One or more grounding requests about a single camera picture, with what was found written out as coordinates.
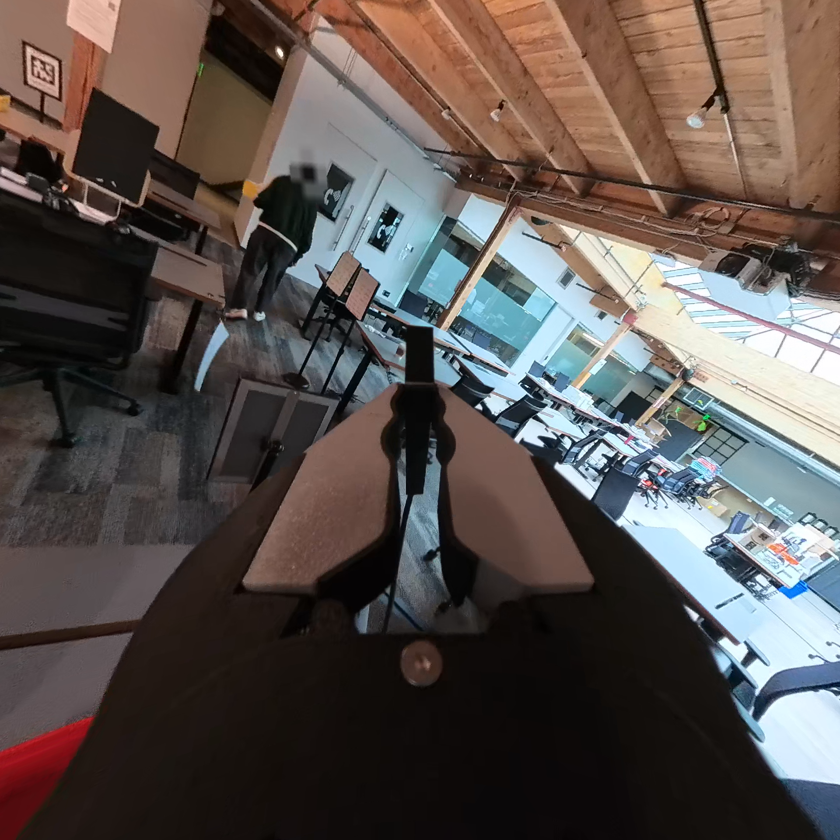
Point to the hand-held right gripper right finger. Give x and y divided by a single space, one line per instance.
518 518

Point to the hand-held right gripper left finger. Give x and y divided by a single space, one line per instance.
321 518

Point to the grey metal cabinet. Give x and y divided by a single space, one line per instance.
249 426

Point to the wooden board on stand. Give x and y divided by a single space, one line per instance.
364 295
341 272

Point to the brown wooden desk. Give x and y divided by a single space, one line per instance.
190 275

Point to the ceiling projector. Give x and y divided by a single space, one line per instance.
735 266

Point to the black padded office chair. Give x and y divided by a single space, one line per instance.
65 275

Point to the red plastic object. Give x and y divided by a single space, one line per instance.
33 774

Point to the small track light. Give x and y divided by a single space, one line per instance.
497 113

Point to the black computer monitor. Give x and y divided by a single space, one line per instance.
115 144

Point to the ceiling spot lamp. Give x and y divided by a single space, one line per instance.
697 117

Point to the framed tag sign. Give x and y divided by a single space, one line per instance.
43 71

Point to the white paper notice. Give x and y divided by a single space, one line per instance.
92 19

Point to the dark wall picture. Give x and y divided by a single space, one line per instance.
386 228
338 192

